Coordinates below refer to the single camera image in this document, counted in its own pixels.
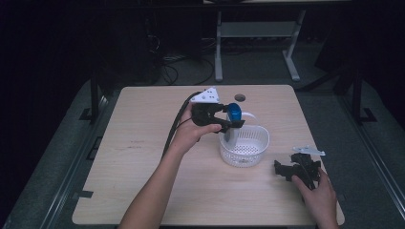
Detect black tape strip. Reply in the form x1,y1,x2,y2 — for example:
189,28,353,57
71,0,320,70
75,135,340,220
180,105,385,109
72,190,95,199

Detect person's left hand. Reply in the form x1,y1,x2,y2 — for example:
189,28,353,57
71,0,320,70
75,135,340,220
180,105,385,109
171,103,224,157

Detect person's right hand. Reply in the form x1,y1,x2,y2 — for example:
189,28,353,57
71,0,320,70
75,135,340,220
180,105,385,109
290,168,339,224

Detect white and blue tube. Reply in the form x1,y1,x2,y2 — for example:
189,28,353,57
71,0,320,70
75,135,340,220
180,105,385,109
223,101,244,151

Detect grey metal rail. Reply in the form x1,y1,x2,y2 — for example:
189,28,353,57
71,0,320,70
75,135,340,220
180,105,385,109
337,94,405,220
39,94,110,229

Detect black floor cables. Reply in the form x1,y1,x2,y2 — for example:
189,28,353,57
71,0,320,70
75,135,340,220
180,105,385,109
158,54,216,87

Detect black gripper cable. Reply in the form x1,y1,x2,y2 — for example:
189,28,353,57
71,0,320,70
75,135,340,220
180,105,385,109
160,91,203,160

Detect white metal desk frame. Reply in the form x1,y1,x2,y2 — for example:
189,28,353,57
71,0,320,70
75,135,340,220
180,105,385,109
214,9,308,83

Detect black metal stand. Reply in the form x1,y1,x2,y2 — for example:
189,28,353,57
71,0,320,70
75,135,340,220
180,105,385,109
78,65,100,124
351,67,378,126

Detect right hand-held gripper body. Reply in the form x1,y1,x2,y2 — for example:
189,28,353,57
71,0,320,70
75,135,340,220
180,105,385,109
288,145,327,191

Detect white plastic basket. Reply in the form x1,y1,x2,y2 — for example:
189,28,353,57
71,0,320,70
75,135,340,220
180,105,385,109
218,112,270,169

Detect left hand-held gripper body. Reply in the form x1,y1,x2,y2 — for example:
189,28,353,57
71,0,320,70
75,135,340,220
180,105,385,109
189,87,231,129

